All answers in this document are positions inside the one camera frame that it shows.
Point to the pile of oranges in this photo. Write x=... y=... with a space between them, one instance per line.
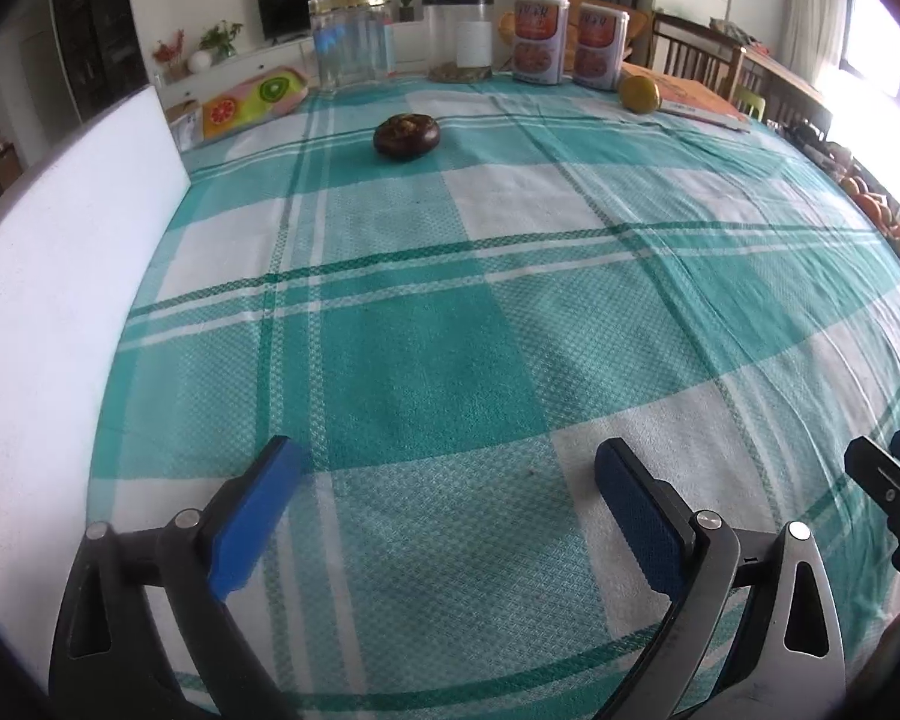
x=881 y=214

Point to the small green chair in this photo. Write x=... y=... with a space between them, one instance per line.
x=750 y=101

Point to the red flower plant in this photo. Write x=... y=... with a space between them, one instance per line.
x=167 y=56

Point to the dark brown round fruit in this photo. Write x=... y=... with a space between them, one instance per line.
x=406 y=136

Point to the green plant in white vase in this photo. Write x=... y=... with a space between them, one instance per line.
x=217 y=41

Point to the glass jar with gold lid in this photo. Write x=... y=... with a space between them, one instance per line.
x=349 y=41

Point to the orange label tin can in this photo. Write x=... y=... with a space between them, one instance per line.
x=540 y=37
x=600 y=43

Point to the yellow-green orange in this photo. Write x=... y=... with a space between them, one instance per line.
x=639 y=94

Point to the wooden chair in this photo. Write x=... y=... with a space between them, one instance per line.
x=697 y=56

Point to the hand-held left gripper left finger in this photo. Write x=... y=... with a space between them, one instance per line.
x=251 y=517

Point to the white foam board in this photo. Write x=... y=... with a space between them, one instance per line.
x=52 y=300

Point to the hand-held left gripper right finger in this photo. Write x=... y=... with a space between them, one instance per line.
x=641 y=517

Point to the green checked tablecloth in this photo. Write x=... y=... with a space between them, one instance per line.
x=495 y=315

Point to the orange flat book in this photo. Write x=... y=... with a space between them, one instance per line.
x=701 y=101

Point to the fruit print tray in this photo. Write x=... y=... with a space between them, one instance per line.
x=251 y=97

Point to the clear jar with black lid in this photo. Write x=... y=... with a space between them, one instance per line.
x=459 y=41

